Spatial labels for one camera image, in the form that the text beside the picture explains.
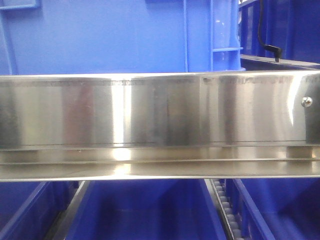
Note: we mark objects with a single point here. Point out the large light blue crate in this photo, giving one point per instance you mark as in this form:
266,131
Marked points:
118,36

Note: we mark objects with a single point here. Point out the dark blue lower middle bin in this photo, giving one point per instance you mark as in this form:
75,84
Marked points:
150,209

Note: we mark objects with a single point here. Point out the dark blue bin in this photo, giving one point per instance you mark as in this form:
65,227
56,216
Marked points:
291,25
275,208
150,209
28,209

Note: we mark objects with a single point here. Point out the dark blue lower right bin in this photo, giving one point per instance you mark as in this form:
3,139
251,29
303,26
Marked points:
275,208

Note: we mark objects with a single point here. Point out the dark blue lower left bin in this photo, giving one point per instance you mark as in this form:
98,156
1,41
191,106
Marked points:
28,209

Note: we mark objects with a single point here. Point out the dark blue upper right bin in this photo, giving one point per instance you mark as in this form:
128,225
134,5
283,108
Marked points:
291,25

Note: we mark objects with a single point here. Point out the roller track rail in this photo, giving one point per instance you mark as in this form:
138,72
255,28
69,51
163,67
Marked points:
224,209

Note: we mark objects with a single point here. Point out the stainless steel shelf rail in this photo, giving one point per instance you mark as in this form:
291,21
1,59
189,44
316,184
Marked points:
243,124

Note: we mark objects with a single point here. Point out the rail screw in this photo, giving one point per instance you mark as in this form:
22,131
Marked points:
306,101

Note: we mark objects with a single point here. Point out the left metal divider rail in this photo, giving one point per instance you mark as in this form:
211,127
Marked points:
62,225

